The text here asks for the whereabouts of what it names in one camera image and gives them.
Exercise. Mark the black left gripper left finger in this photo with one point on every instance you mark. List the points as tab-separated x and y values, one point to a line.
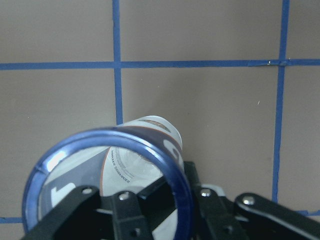
85	215

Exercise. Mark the brown paper table cover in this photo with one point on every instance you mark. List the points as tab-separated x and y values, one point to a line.
239	79

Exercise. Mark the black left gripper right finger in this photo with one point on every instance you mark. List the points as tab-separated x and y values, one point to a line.
248	217

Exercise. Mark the white blue tennis ball can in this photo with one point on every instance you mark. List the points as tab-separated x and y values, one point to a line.
128	157

